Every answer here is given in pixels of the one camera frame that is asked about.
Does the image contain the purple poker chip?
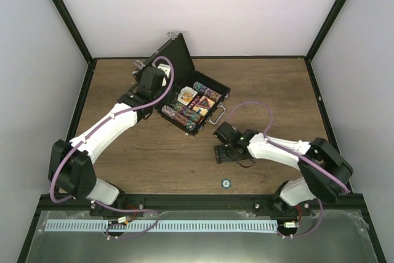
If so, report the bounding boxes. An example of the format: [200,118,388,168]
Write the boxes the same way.
[221,179,231,189]

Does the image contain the black poker set case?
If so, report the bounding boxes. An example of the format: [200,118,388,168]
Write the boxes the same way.
[133,32,230,136]

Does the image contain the blue orange chip row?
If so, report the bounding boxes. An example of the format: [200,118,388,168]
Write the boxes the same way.
[161,105,196,131]

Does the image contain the red black triangular button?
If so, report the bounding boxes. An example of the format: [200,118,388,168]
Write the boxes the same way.
[196,95,215,109]

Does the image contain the orange big blind button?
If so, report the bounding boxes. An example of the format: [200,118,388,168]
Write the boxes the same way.
[180,91,193,102]

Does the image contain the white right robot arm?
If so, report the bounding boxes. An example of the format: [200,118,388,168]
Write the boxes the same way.
[214,122,353,216]

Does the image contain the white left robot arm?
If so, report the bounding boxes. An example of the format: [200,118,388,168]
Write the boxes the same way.
[49,63,174,216]

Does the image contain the blue yellow card box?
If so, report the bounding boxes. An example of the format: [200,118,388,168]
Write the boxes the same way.
[193,106,211,116]

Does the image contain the red dice row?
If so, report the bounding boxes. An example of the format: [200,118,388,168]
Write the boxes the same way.
[187,95,201,109]

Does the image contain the mixed colour chip row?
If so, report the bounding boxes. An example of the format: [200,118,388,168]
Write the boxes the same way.
[170,102,203,123]

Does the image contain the white playing card deck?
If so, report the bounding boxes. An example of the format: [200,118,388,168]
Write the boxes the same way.
[177,86,198,106]

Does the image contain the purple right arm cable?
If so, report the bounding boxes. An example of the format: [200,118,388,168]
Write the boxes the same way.
[227,100,352,240]

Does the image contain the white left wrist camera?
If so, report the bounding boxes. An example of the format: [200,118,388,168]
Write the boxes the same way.
[157,63,171,87]

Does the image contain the black enclosure frame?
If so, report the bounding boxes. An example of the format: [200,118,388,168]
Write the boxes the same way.
[18,0,386,262]

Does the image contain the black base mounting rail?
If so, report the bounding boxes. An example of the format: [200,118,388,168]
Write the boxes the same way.
[39,193,364,218]

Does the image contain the light blue slotted rail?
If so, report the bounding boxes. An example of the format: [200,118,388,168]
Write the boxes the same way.
[44,219,278,233]

